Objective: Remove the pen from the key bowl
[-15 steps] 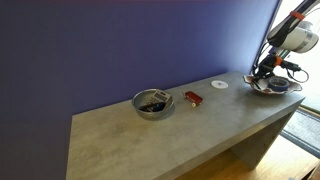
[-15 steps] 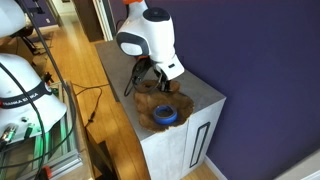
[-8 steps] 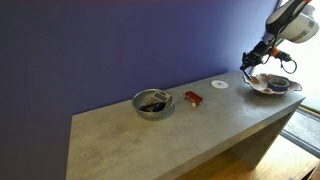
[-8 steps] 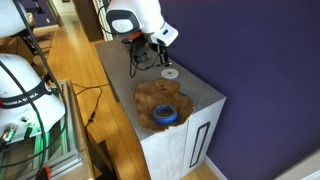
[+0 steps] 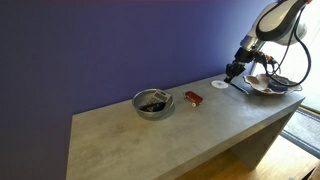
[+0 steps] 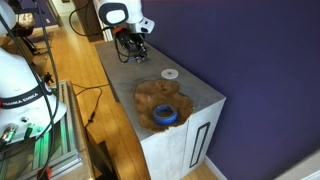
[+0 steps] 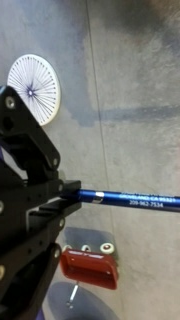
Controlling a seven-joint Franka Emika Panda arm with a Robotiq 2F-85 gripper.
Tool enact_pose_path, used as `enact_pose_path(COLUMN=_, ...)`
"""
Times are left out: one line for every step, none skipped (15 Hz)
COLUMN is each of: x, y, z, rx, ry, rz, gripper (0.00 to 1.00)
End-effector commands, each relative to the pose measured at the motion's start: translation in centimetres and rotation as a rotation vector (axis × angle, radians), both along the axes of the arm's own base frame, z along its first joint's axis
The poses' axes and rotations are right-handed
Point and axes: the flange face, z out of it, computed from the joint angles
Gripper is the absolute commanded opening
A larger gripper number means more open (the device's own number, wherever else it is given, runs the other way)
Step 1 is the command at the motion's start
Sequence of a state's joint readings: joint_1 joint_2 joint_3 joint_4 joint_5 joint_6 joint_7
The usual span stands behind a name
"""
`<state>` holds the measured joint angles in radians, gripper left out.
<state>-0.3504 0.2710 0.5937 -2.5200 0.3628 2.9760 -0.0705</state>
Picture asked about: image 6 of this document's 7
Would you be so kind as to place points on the black stool with cushion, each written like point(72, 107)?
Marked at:
point(25, 23)

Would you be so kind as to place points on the dark brown wooden door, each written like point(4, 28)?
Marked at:
point(86, 20)

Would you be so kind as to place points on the blue masking tape roll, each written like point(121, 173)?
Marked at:
point(160, 117)

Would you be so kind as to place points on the round white coaster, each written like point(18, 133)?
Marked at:
point(169, 73)

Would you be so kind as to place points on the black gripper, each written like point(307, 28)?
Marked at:
point(128, 40)

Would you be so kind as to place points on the dark pen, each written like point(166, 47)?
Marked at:
point(136, 60)

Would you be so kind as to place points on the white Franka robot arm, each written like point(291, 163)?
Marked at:
point(20, 76)

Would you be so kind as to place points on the grey concrete console table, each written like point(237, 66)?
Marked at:
point(133, 78)

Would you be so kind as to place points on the metal frame robot stand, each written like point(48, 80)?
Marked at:
point(63, 146)

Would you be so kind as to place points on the wavy brown key bowl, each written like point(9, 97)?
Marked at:
point(150, 100)

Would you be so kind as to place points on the black box on floor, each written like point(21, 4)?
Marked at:
point(101, 160)

